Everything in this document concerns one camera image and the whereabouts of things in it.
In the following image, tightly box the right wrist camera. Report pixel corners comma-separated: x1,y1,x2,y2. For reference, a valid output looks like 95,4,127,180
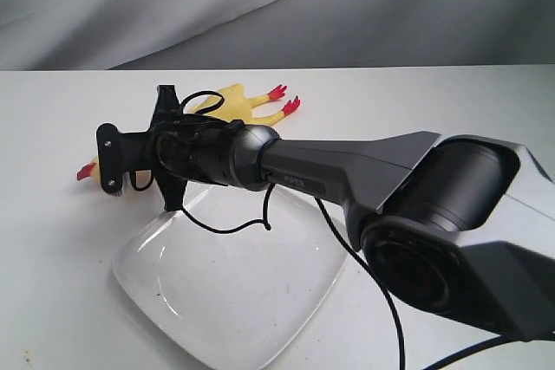
96,123,124,196

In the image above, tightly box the yellow rubber chicken toy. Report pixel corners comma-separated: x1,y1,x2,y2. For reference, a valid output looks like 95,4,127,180
76,82,302,183

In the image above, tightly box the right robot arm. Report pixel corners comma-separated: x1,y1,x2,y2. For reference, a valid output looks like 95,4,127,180
96,85,554,341

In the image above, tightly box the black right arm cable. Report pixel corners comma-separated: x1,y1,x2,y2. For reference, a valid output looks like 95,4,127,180
129,91,555,370

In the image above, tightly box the grey backdrop cloth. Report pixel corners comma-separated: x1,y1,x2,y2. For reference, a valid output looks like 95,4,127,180
1,0,554,70

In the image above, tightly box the white square plate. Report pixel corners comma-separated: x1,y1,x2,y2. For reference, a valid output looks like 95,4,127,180
113,184,346,369

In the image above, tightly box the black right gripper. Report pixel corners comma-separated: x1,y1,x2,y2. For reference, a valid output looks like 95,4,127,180
116,85,225,212

